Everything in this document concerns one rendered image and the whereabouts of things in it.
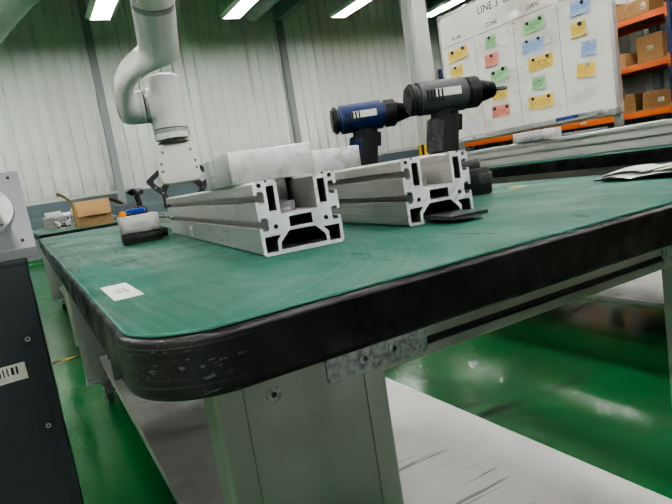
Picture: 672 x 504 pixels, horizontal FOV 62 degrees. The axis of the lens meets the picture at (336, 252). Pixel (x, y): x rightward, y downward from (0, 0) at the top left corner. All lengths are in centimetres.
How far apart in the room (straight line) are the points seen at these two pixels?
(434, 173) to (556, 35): 337
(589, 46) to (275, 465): 364
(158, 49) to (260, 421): 101
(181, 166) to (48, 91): 1128
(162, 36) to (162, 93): 17
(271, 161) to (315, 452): 36
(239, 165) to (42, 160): 1181
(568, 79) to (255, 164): 345
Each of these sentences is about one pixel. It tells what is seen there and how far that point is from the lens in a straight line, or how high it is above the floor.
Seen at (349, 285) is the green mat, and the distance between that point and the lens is 41.
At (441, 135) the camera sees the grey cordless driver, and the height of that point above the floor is 90.
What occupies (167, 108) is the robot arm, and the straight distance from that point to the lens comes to 145.
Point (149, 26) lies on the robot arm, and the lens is 133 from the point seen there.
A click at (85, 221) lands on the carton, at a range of 363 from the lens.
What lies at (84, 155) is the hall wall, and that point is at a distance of 1254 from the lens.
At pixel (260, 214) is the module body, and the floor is 83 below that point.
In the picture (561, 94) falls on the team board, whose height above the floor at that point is 113.
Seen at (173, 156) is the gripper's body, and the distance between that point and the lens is 145.
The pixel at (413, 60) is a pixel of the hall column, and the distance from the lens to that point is 978.
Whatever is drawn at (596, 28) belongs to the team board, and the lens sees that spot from 393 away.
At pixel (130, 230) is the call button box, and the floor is 81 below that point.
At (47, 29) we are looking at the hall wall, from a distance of 1301.
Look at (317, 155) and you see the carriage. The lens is 100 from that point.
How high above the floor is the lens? 86
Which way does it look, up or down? 8 degrees down
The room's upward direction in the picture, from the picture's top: 9 degrees counter-clockwise
